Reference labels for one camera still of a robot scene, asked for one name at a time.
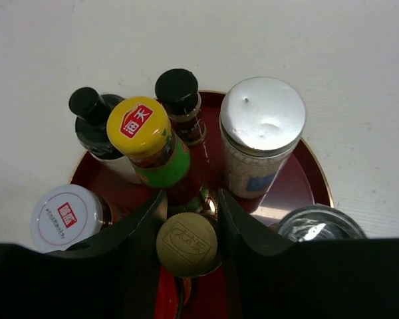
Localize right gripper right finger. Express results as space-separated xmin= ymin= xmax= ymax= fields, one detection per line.
xmin=218 ymin=189 xmax=399 ymax=318

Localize small brown yellow-label bottle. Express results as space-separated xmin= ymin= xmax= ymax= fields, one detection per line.
xmin=156 ymin=212 xmax=221 ymax=278

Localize silver top salt shaker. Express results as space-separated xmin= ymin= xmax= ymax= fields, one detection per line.
xmin=268 ymin=204 xmax=367 ymax=242

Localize grey lid paste jar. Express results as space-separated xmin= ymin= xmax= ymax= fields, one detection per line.
xmin=30 ymin=184 xmax=119 ymax=253

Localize black cap cumin spice bottle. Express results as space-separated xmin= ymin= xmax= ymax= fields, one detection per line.
xmin=154 ymin=68 xmax=206 ymax=147

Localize red round tray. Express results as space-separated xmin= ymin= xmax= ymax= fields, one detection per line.
xmin=70 ymin=91 xmax=333 ymax=318

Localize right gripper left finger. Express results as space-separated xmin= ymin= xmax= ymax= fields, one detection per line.
xmin=0 ymin=192 xmax=167 ymax=318

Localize white cylinder spice shaker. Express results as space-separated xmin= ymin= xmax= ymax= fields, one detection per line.
xmin=219 ymin=76 xmax=307 ymax=199

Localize black cap white-powder bottle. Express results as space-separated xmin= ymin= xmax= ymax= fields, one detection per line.
xmin=68 ymin=87 xmax=140 ymax=184

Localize yellow cap chili sauce bottle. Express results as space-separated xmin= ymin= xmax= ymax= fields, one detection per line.
xmin=106 ymin=96 xmax=211 ymax=214

